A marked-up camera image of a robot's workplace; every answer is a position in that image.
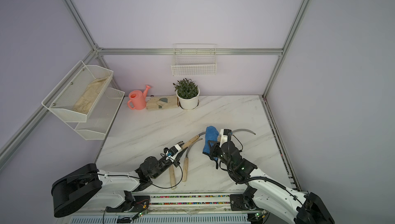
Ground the blue fluffy rag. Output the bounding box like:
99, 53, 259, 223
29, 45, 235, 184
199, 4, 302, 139
202, 126, 219, 162

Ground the sickle with wooden handle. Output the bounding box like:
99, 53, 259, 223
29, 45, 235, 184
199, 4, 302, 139
169, 164, 176, 190
217, 129, 256, 142
181, 132, 206, 150
182, 137, 202, 182

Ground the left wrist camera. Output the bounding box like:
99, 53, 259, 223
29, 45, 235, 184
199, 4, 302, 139
164, 144, 182, 160

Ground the pink watering can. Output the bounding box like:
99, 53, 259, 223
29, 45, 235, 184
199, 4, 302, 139
127, 85, 151, 110

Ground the white mesh upper shelf basket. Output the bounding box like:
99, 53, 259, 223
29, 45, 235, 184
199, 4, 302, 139
42, 61, 114, 123

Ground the aluminium frame profile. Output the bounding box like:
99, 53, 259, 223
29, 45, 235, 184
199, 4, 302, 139
1, 0, 303, 200

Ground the green potted plant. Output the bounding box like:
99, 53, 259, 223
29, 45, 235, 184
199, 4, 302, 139
173, 78, 199, 99

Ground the white wire wall basket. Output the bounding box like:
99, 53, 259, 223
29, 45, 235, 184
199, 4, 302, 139
171, 43, 217, 77

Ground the sickle with wooden handle middle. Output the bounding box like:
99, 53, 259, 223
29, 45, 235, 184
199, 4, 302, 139
182, 137, 202, 182

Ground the beige glove in basket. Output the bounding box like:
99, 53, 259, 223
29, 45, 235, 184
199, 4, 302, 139
73, 77, 109, 114

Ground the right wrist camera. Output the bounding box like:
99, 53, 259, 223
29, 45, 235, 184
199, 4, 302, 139
220, 129, 232, 147

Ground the white plant pot with saucer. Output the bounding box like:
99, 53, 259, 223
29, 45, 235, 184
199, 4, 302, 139
175, 88, 200, 110

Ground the white mesh lower shelf basket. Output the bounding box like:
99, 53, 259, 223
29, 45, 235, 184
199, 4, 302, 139
65, 87, 124, 140

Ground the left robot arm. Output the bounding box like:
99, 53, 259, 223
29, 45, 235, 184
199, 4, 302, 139
51, 154, 182, 218

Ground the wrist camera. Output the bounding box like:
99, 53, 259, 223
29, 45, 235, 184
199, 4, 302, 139
164, 144, 182, 160
220, 129, 232, 147

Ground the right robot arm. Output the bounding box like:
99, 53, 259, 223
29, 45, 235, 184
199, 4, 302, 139
208, 141, 335, 224

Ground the beige work glove on table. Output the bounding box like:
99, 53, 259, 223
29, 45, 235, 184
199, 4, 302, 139
146, 95, 179, 111

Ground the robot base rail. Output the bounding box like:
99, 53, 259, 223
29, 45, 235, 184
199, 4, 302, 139
56, 193, 313, 224

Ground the white mesh shelf basket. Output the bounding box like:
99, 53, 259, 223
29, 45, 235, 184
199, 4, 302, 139
65, 87, 124, 140
42, 61, 114, 123

